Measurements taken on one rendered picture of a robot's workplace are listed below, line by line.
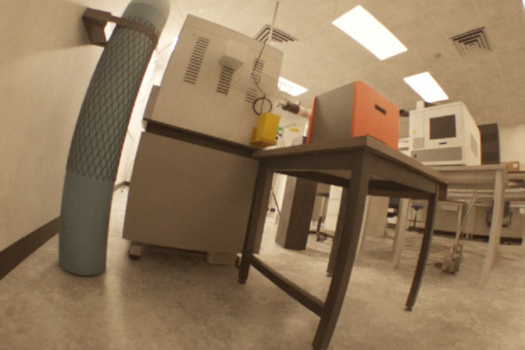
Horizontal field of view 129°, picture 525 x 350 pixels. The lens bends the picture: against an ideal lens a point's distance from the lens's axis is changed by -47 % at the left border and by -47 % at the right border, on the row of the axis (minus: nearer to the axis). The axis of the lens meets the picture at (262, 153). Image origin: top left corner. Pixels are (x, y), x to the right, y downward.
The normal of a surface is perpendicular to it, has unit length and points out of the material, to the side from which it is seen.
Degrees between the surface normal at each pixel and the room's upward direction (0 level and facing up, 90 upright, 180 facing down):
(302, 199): 90
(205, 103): 90
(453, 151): 90
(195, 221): 90
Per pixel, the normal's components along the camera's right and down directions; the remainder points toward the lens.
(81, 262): 0.66, 0.00
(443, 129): -0.87, -0.23
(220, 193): 0.46, -0.06
